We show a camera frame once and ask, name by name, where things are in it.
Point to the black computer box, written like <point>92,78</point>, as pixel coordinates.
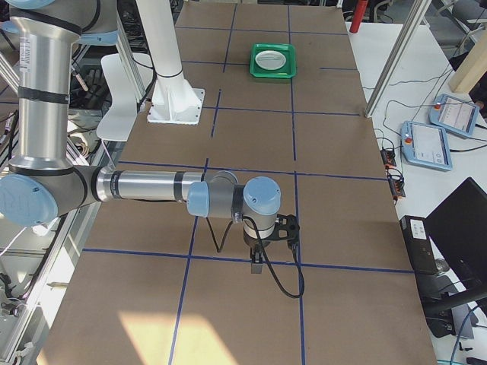
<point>427,272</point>

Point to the clear plastic fork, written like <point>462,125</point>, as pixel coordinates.
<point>269,57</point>

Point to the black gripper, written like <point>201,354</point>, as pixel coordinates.
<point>252,242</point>

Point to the black monitor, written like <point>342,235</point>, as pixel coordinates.
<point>458,229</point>

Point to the orange black adapter near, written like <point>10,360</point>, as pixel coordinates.
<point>396,183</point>

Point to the red cylinder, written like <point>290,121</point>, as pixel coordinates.
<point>358,15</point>

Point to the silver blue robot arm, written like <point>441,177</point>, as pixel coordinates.
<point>43,184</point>

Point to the teach pendant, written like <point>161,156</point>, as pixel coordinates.
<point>456,116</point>
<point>426,145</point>

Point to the orange black adapter far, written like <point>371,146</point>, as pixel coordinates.
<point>388,157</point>

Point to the white chair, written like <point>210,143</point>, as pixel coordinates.
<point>117,123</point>

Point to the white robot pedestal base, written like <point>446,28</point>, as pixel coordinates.
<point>174,100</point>

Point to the white round plate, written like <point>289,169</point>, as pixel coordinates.
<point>270,65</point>

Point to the far teach pendant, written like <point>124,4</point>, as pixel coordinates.
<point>456,116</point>

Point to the green plastic tray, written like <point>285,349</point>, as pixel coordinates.
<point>286,72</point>

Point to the wooden beam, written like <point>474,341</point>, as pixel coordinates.
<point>470,68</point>

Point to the aluminium frame post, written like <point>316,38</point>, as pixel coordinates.
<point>406,34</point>

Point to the near teach pendant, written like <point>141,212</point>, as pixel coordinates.
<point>426,145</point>

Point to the orange black adapter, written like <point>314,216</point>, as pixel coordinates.
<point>388,157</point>
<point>396,183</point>

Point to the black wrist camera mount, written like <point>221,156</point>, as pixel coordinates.
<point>287,228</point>

